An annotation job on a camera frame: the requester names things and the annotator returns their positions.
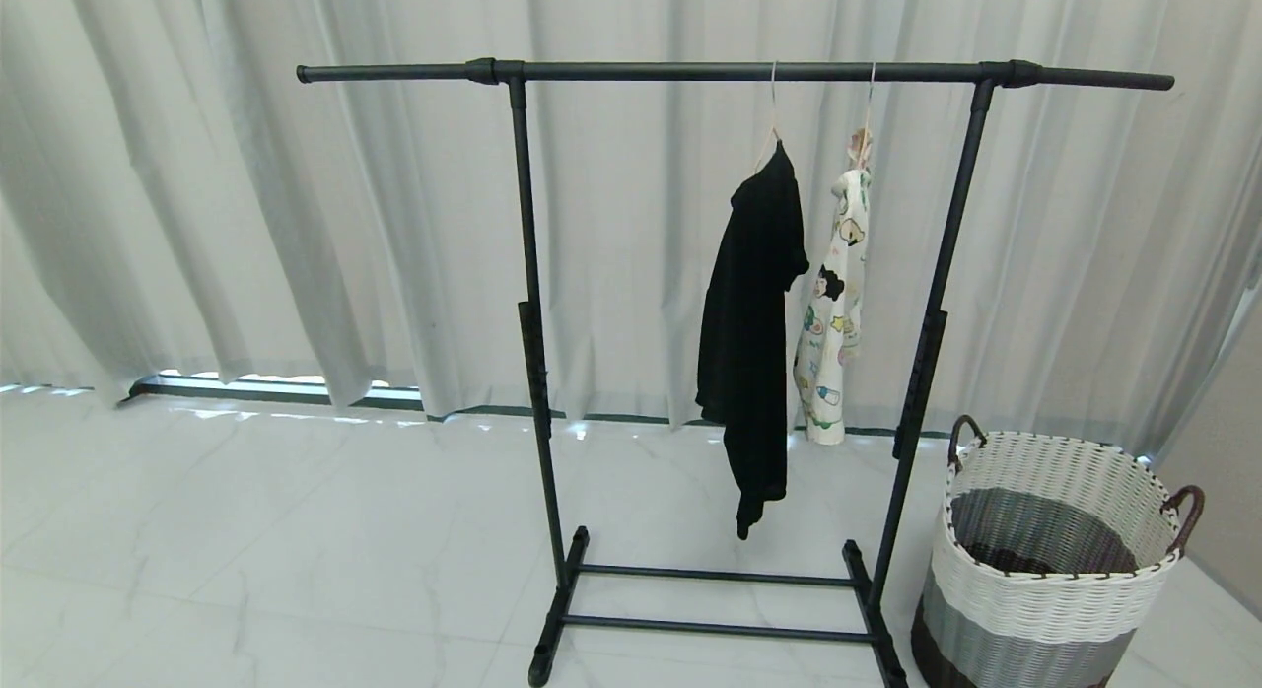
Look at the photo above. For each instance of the black clothes rack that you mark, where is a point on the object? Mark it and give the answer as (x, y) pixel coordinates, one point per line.
(690, 72)

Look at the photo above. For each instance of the pink clothes hanger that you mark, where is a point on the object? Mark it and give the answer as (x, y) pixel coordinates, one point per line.
(869, 106)
(772, 116)

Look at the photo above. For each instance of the black garment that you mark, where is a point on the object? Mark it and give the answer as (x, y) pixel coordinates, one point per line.
(749, 333)

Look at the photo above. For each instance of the white curtain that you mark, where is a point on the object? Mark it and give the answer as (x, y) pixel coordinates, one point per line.
(592, 225)

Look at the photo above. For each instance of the white laundry basket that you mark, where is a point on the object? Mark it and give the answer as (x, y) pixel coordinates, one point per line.
(1045, 570)

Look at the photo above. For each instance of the window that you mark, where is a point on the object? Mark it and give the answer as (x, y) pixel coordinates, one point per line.
(276, 390)

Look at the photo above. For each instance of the cream printed garment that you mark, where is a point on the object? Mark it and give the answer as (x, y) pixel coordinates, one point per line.
(833, 304)

